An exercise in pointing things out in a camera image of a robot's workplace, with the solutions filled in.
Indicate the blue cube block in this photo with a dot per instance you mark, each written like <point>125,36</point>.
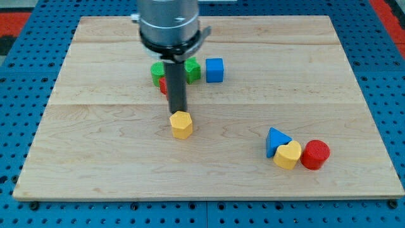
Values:
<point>214,70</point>

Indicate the wooden board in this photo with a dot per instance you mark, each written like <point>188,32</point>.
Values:
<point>105,134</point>

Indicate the yellow heart block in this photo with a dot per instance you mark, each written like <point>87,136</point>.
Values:
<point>287,156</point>

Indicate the blue triangle block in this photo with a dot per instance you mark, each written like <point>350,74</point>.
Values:
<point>274,139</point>

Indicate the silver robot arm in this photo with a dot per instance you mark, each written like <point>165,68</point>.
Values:
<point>170,30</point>

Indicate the red cylinder block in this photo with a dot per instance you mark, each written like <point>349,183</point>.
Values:
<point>315,154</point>

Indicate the red block behind rod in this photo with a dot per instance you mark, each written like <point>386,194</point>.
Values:
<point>163,86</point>

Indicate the green cylinder block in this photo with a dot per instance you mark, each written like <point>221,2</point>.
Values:
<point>157,72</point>

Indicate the yellow hexagon block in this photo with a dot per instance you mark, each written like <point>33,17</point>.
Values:
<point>181,125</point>

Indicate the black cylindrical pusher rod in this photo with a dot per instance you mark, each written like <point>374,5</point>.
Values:
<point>176,86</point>

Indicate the green star block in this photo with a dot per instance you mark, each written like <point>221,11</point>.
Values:
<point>193,70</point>

